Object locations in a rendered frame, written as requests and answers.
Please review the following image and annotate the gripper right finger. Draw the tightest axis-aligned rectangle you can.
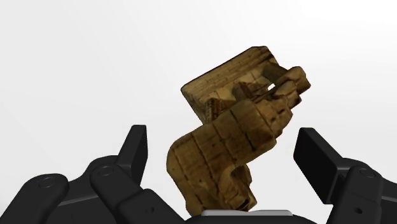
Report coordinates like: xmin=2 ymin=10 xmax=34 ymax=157
xmin=293 ymin=127 xmax=397 ymax=224

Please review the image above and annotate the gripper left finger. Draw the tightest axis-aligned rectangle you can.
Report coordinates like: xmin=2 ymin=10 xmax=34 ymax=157
xmin=0 ymin=124 xmax=185 ymax=224

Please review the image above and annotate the brown carved wooden figure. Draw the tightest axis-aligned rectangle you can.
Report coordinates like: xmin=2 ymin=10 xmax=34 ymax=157
xmin=166 ymin=45 xmax=312 ymax=217

